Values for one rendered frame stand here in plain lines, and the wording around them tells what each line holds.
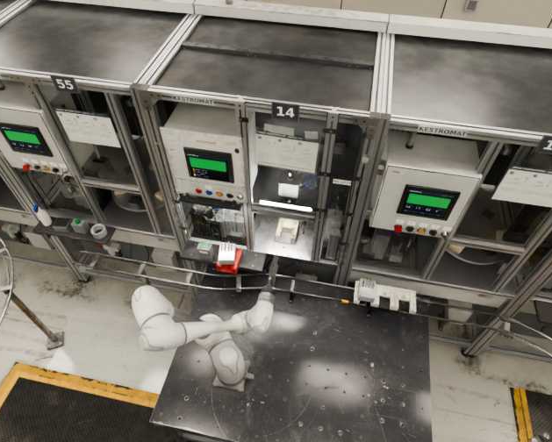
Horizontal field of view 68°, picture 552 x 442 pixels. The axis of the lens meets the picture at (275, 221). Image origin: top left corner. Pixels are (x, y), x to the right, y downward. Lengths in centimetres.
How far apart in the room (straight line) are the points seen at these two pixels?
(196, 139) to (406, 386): 179
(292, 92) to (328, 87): 17
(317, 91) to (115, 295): 254
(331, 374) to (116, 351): 175
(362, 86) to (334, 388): 164
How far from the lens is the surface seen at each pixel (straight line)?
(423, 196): 207
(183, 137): 210
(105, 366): 351
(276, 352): 257
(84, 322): 374
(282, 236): 272
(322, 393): 251
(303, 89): 199
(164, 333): 183
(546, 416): 368
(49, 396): 357
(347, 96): 197
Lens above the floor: 307
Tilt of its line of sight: 50 degrees down
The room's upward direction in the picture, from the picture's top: straight up
